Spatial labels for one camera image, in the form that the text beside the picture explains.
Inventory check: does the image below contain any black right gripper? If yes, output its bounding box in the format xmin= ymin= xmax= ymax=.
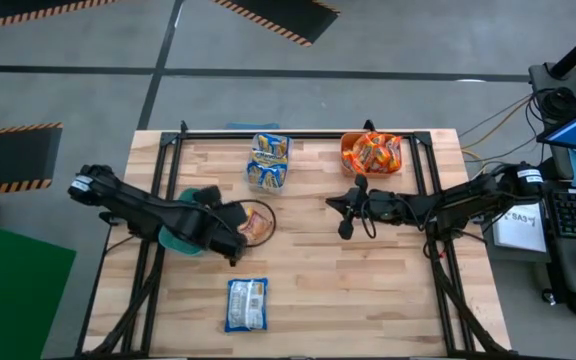
xmin=325 ymin=174 xmax=412 ymax=241

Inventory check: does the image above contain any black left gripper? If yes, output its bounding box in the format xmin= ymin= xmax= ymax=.
xmin=187 ymin=185 xmax=250 ymax=267

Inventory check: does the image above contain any red Maruchan ramen pack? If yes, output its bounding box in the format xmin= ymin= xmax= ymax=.
xmin=236 ymin=207 xmax=275 ymax=247

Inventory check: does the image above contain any blue Maruchan ramen pack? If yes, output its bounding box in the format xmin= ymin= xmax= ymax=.
xmin=250 ymin=151 xmax=290 ymax=169
xmin=224 ymin=277 xmax=270 ymax=334
xmin=253 ymin=133 xmax=290 ymax=155
xmin=247 ymin=164 xmax=289 ymax=191

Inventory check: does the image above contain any orange plastic bin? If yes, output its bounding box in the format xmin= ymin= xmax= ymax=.
xmin=340 ymin=130 xmax=405 ymax=180

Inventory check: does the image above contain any green plastic bin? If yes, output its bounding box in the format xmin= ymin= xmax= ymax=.
xmin=157 ymin=187 xmax=212 ymax=258

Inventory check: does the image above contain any blue flat item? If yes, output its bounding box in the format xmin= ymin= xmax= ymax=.
xmin=224 ymin=121 xmax=282 ymax=132

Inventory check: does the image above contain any white label sign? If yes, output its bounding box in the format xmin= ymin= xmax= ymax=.
xmin=490 ymin=202 xmax=549 ymax=254

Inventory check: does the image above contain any black hazard-striped floor mat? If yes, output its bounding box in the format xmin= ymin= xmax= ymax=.
xmin=0 ymin=122 xmax=64 ymax=196
xmin=210 ymin=0 xmax=342 ymax=49
xmin=0 ymin=0 xmax=124 ymax=34

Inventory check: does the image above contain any grey equipment box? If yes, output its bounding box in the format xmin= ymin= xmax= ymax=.
xmin=527 ymin=62 xmax=576 ymax=129

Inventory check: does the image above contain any green floor board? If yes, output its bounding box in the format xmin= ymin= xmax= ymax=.
xmin=0 ymin=217 xmax=78 ymax=360

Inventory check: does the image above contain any grey workstation cart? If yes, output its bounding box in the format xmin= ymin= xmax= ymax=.
xmin=480 ymin=149 xmax=576 ymax=321

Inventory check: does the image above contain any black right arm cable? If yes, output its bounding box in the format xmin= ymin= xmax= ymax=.
xmin=359 ymin=207 xmax=380 ymax=240

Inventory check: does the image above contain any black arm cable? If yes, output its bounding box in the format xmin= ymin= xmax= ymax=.
xmin=359 ymin=207 xmax=380 ymax=240
xmin=225 ymin=198 xmax=278 ymax=250

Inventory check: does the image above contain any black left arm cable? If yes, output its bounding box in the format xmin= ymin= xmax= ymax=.
xmin=225 ymin=198 xmax=278 ymax=250

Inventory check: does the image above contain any yellow floor cable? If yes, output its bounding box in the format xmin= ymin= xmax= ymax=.
xmin=460 ymin=97 xmax=534 ymax=161

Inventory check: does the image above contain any coiled black cable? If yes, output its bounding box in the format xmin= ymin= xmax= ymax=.
xmin=539 ymin=87 xmax=576 ymax=120

